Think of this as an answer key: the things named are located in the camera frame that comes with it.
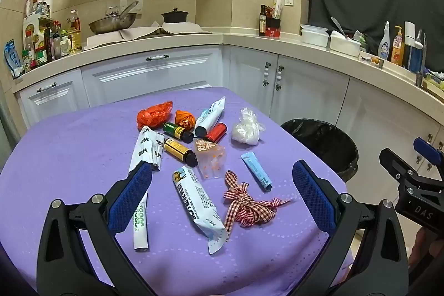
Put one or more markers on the metal spoon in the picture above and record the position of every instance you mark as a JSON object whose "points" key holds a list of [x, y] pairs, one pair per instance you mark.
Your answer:
{"points": [[338, 26]]}

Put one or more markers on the yellow label brown bottle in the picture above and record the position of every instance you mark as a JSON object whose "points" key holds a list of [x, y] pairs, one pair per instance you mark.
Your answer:
{"points": [[175, 147]]}

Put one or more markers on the clear orange dotted wrapper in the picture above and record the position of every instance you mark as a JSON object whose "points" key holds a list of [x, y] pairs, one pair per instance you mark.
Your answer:
{"points": [[211, 159]]}

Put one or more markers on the white lidded container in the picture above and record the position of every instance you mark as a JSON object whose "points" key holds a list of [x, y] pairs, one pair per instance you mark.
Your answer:
{"points": [[314, 37]]}

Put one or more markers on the long white snack packet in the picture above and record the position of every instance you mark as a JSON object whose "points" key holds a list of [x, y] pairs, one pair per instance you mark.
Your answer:
{"points": [[194, 199]]}

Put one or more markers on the orange plastic bag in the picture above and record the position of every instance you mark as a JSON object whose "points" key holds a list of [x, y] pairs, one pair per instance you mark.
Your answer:
{"points": [[184, 118]]}

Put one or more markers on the blue snack bag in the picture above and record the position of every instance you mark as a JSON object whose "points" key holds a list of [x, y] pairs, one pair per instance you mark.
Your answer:
{"points": [[12, 56]]}

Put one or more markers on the red crumpled plastic bag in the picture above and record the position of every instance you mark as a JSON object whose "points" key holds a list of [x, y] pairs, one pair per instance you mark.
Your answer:
{"points": [[154, 115]]}

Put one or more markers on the white blue pump bottle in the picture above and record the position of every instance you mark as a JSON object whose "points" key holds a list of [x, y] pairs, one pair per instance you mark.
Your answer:
{"points": [[412, 56]]}

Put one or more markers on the dark olive oil bottle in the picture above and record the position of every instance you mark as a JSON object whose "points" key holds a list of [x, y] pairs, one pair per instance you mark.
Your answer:
{"points": [[262, 23]]}

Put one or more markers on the white cabinet door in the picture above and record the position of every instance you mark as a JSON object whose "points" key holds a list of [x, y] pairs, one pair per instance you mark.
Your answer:
{"points": [[312, 98], [156, 81], [52, 105], [249, 81], [381, 115]]}

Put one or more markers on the paper towel roll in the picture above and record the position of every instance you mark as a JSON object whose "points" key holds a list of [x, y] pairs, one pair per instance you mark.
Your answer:
{"points": [[48, 3]]}

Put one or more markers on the steel frying pan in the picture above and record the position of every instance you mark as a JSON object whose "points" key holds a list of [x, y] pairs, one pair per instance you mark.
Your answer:
{"points": [[111, 25]]}

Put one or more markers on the glass pan lid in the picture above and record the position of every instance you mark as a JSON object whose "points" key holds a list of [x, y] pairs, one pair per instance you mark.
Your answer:
{"points": [[112, 12]]}

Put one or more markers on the small red bottle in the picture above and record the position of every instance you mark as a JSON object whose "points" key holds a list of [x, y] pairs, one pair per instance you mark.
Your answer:
{"points": [[215, 133]]}

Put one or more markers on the white rectangular container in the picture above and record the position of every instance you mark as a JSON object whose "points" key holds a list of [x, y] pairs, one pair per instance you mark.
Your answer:
{"points": [[343, 44]]}

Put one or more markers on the beige kitchen countertop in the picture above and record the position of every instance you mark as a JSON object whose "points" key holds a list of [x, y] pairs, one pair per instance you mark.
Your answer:
{"points": [[242, 39]]}

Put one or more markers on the black-lined trash bin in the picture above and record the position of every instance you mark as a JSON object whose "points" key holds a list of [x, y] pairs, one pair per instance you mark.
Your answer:
{"points": [[322, 143]]}

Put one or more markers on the white spice rack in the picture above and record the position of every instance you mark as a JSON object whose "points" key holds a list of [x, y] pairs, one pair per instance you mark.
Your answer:
{"points": [[31, 29]]}

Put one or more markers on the person's right hand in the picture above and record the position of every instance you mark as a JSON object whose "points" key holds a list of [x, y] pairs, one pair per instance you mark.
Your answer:
{"points": [[419, 244]]}

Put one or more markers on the white green print packet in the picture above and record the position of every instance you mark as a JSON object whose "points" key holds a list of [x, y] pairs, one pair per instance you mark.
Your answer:
{"points": [[141, 230]]}

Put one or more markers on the red checked ribbon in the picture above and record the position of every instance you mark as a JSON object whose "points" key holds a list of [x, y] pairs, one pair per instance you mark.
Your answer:
{"points": [[248, 209]]}

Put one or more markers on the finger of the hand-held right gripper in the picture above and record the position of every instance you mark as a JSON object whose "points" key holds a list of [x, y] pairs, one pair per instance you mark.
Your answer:
{"points": [[395, 164], [428, 150]]}

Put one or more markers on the wide white paper packet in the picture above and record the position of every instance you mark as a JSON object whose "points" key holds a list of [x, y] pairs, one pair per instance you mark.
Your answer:
{"points": [[141, 147]]}

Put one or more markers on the green label brown bottle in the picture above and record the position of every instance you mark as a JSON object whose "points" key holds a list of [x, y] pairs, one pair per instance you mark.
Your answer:
{"points": [[172, 129]]}

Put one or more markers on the yellow cooking oil bottle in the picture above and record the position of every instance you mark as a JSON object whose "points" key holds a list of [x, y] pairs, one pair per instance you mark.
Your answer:
{"points": [[74, 39]]}

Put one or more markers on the white upright packet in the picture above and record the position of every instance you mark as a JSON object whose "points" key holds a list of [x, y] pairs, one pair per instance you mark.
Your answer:
{"points": [[276, 6]]}

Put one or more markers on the row of condiment bottles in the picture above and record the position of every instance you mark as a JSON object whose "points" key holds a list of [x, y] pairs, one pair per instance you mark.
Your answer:
{"points": [[48, 43]]}

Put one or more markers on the white knotted plastic bag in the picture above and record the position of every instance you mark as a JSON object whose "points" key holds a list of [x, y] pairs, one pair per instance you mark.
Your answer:
{"points": [[245, 134]]}

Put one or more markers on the beige paper stove cover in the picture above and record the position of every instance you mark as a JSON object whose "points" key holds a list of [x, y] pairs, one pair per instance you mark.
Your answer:
{"points": [[138, 32]]}

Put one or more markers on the red storage box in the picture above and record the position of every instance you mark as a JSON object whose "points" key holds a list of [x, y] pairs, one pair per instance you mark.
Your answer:
{"points": [[274, 29]]}

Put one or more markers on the narrow white paper packet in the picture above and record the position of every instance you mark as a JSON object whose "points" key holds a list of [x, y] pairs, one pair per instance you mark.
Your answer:
{"points": [[158, 150]]}

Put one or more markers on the chrome faucet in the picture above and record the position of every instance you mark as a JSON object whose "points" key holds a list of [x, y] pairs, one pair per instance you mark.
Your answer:
{"points": [[424, 53]]}

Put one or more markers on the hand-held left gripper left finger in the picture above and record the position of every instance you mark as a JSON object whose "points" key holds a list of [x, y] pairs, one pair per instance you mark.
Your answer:
{"points": [[133, 199]]}

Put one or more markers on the white teal tube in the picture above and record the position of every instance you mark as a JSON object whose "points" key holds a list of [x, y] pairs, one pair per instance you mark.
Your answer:
{"points": [[208, 119]]}

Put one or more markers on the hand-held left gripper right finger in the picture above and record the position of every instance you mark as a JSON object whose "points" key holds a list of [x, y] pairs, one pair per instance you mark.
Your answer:
{"points": [[314, 199]]}

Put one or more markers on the orange dish soap bottle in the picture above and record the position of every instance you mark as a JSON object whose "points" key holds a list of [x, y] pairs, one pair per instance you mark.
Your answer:
{"points": [[398, 49]]}

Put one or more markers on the black cooking pot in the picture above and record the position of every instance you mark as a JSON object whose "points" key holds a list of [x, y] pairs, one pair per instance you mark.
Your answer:
{"points": [[175, 17]]}

